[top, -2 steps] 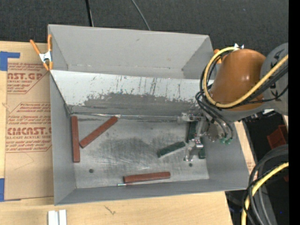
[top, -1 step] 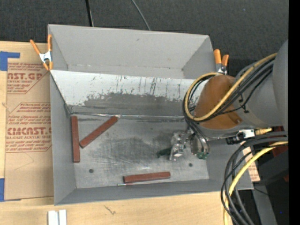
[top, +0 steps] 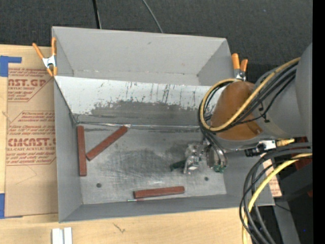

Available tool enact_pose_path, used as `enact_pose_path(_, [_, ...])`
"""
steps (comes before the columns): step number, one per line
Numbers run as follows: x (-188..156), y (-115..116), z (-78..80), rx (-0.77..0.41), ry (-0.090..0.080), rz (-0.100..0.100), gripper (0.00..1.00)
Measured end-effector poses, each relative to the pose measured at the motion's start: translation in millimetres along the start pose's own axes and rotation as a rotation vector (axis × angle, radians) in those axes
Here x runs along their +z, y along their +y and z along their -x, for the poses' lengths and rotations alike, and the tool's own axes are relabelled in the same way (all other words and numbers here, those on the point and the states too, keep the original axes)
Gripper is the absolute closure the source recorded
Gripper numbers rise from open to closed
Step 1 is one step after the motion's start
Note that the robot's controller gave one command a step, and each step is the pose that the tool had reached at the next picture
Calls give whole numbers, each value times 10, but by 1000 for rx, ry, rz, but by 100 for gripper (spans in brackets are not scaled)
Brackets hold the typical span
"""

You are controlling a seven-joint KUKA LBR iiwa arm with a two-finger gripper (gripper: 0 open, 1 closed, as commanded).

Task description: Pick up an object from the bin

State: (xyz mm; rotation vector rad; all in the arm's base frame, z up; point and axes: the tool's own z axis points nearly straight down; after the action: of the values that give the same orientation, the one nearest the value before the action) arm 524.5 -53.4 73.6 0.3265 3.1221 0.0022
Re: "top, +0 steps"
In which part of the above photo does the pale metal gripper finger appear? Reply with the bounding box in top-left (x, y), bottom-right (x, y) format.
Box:
top-left (183, 156), bottom-right (201, 175)
top-left (185, 143), bottom-right (204, 160)

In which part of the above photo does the dark green block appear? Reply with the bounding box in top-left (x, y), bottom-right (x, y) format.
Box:
top-left (169, 160), bottom-right (188, 172)

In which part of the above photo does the red-brown flat block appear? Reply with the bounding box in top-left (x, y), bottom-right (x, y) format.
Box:
top-left (77, 125), bottom-right (88, 177)
top-left (85, 125), bottom-right (128, 162)
top-left (133, 186), bottom-right (186, 200)

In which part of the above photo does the grey metal bin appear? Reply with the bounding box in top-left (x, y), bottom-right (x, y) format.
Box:
top-left (51, 26), bottom-right (275, 223)

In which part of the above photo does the brown cardboard board, red print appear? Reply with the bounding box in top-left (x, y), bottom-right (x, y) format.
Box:
top-left (0, 44), bottom-right (59, 219)

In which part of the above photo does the black cylinder on white bracket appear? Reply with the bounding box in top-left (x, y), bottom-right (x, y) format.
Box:
top-left (244, 138), bottom-right (296, 158)

